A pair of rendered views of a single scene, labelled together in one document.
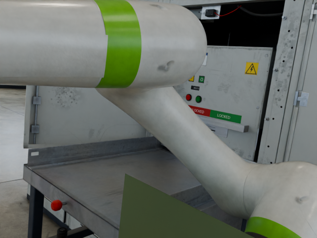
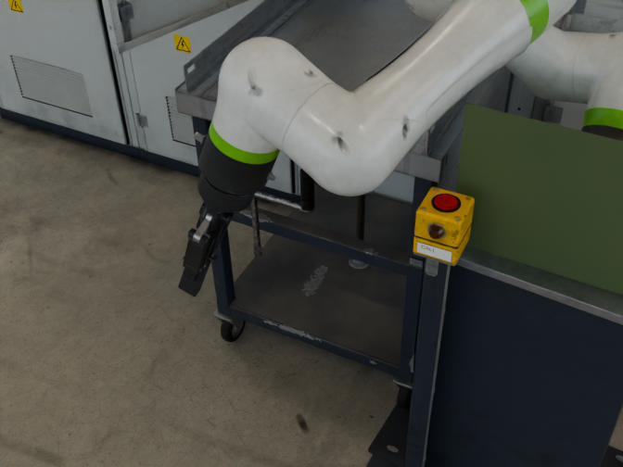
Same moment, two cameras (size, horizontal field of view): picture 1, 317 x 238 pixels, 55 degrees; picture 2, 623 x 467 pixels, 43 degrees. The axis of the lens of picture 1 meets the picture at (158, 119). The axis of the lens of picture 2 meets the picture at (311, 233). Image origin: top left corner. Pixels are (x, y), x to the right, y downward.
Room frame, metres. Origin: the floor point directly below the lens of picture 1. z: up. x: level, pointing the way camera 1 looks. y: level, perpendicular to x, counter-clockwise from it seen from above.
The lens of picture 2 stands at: (-0.49, 0.59, 1.75)
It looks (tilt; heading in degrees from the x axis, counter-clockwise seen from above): 41 degrees down; 345
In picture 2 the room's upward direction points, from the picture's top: 1 degrees counter-clockwise
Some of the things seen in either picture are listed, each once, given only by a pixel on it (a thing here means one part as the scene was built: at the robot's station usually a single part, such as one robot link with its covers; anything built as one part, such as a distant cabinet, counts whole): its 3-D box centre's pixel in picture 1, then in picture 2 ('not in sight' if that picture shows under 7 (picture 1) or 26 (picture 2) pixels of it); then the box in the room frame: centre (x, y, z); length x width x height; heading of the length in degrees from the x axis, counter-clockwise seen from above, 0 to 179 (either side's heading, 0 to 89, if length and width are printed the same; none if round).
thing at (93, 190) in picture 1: (145, 182); (364, 61); (1.12, 0.02, 0.82); 0.68 x 0.62 x 0.06; 138
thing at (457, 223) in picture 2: not in sight; (443, 225); (0.48, 0.10, 0.85); 0.08 x 0.08 x 0.10; 48
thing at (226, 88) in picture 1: (211, 99); not in sight; (1.41, -0.23, 1.15); 0.48 x 0.01 x 0.48; 48
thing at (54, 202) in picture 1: (59, 204); not in sight; (0.86, 0.27, 0.82); 0.04 x 0.03 x 0.03; 138
